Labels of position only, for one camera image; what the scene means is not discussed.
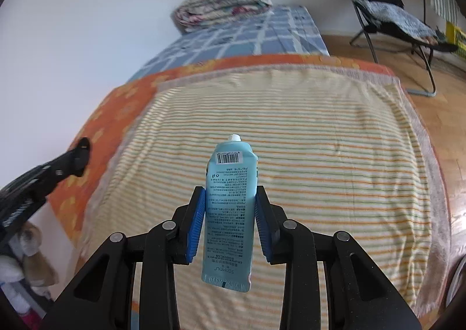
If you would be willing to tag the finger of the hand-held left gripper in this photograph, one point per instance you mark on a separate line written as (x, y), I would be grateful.
(76, 159)

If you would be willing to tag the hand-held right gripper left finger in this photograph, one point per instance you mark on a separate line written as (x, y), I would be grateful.
(196, 228)

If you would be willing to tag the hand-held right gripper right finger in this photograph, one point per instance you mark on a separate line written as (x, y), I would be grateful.
(263, 228)

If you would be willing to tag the light blue tube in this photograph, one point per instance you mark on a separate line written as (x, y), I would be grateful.
(229, 206)

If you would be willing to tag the person's left hand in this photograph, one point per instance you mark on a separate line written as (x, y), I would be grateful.
(38, 257)

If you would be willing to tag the orange patterned bedsheet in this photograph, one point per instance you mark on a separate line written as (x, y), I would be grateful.
(105, 122)

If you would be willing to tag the striped yellow towel blanket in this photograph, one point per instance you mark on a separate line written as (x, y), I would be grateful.
(327, 155)

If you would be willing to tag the blue plaid sheet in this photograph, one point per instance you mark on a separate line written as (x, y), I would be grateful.
(236, 42)

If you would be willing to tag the folded floral quilt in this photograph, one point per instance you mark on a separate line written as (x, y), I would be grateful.
(222, 2)

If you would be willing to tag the plaid chair cushion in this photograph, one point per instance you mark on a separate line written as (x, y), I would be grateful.
(397, 17)

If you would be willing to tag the yellow box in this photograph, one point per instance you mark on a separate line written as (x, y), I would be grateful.
(457, 37)

